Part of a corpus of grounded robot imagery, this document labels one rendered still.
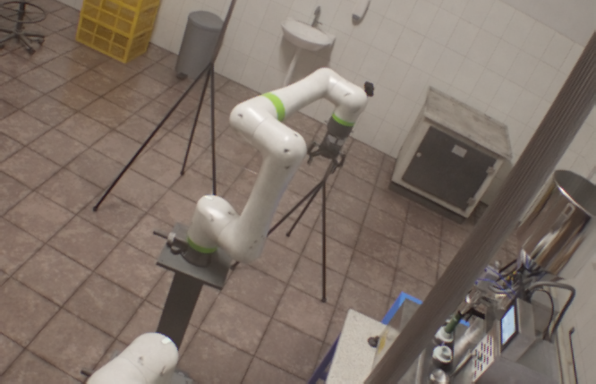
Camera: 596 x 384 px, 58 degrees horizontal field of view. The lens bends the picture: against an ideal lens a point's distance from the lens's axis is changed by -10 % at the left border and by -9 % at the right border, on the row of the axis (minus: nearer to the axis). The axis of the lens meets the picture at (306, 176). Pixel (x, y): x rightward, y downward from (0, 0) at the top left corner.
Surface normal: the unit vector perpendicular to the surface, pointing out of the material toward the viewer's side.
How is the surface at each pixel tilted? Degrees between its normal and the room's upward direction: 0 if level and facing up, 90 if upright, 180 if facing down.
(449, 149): 90
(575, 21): 90
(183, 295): 90
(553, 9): 90
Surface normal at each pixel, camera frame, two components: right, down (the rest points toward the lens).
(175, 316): -0.11, 0.50
